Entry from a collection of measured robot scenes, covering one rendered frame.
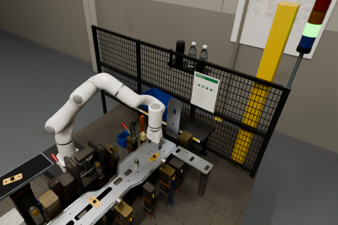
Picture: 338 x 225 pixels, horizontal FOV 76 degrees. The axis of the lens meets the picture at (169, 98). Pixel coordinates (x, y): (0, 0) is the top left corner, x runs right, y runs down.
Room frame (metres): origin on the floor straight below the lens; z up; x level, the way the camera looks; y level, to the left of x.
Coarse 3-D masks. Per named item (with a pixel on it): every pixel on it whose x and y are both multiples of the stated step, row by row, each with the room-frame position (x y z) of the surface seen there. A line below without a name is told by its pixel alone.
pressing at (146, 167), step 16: (144, 144) 1.16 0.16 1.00; (128, 160) 1.00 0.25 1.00; (144, 160) 1.01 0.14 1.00; (128, 176) 0.88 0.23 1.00; (144, 176) 0.88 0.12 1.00; (96, 192) 0.75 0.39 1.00; (112, 192) 0.76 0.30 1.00; (80, 208) 0.65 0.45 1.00; (48, 224) 0.56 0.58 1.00; (64, 224) 0.56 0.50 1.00
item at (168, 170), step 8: (160, 168) 0.92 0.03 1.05; (168, 168) 0.92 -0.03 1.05; (160, 176) 0.91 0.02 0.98; (168, 176) 0.87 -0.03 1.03; (160, 184) 0.91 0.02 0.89; (168, 184) 0.87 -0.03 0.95; (160, 192) 0.91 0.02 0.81; (168, 192) 0.88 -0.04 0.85; (160, 200) 0.90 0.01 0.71; (168, 200) 0.88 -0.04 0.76
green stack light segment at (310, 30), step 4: (308, 24) 1.17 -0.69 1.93; (312, 24) 1.15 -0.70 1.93; (308, 28) 1.16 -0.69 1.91; (312, 28) 1.15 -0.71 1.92; (316, 28) 1.14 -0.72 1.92; (304, 32) 1.17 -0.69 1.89; (308, 32) 1.15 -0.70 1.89; (312, 32) 1.14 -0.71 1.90; (316, 32) 1.14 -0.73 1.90; (308, 36) 1.15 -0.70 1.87; (312, 36) 1.14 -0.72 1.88; (316, 36) 1.15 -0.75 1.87
